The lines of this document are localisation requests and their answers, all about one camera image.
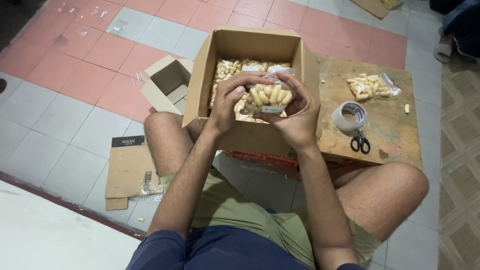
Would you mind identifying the clear packing tape roll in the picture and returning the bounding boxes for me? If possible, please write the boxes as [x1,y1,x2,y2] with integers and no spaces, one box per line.
[331,101,368,132]

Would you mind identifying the navy blue shirt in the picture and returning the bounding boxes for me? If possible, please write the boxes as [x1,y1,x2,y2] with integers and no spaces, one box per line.
[125,224,367,270]

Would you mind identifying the person's left leg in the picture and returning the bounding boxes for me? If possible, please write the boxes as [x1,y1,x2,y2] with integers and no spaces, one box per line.
[144,111,204,178]

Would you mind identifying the flattened cardboard sheet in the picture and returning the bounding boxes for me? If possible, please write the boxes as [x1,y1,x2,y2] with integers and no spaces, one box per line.
[104,135,164,212]

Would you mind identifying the person's left hand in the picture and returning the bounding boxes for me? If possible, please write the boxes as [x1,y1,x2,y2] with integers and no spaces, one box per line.
[207,71,275,136]

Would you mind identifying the small open cardboard box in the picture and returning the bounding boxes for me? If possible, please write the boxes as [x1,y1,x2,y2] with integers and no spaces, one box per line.
[140,55,195,116]

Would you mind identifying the person's right hand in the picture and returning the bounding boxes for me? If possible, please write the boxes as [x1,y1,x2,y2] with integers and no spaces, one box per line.
[253,71,322,151]

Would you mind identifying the black handled scissors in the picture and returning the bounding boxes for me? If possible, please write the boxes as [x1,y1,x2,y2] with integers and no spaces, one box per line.
[350,130,371,155]

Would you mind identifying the open bag of puffed snacks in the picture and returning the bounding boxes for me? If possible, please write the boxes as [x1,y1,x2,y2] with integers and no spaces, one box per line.
[345,73,402,101]

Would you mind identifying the large open cardboard box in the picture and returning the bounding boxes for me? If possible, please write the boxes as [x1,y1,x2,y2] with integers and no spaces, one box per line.
[182,25,322,158]

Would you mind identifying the olive green shorts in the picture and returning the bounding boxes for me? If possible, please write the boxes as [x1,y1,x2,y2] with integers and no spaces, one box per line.
[160,168,383,270]

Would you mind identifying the brown cardboard piece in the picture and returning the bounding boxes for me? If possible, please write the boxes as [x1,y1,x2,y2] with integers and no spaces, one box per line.
[350,0,404,20]

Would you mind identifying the clear bag of puffed snacks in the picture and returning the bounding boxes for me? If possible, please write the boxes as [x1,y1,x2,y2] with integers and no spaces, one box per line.
[243,74,297,115]

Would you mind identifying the person's right leg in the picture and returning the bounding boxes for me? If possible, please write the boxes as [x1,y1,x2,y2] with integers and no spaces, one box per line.
[329,161,430,243]

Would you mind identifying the low wooden board table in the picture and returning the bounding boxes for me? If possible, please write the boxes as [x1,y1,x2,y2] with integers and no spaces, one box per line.
[314,52,424,170]

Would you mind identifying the crumpled clear plastic bag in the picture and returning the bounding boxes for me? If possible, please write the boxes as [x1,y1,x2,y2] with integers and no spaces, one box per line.
[139,179,164,198]

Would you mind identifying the heap of packed snack bags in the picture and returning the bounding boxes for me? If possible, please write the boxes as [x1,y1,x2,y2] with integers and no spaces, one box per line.
[209,57,295,124]

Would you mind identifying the patterned floor mat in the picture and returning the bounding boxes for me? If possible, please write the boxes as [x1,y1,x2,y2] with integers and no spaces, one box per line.
[438,62,480,270]

